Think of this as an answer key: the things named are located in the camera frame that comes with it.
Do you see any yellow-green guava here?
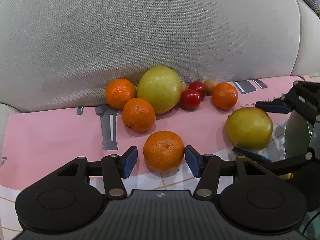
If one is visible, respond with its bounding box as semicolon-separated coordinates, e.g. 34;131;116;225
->
137;66;182;114
225;107;273;152

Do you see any mandarin orange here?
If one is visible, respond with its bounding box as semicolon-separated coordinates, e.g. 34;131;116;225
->
143;131;184;172
212;83;238;110
122;98;156;133
105;79;136;109

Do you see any green perforated colander bowl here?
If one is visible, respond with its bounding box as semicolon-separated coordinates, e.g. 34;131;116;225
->
284;111;313;165

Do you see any light grey fabric sofa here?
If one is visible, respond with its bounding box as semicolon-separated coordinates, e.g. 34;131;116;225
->
0;0;320;140

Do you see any red cherry tomato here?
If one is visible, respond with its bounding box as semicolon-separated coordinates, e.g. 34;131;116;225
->
188;81;207;100
180;89;202;109

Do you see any pink checkered lemon cloth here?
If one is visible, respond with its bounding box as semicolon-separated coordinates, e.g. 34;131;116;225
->
1;76;315;239

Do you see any tan longan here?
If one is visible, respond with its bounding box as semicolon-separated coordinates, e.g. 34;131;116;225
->
181;82;188;92
204;79;218;95

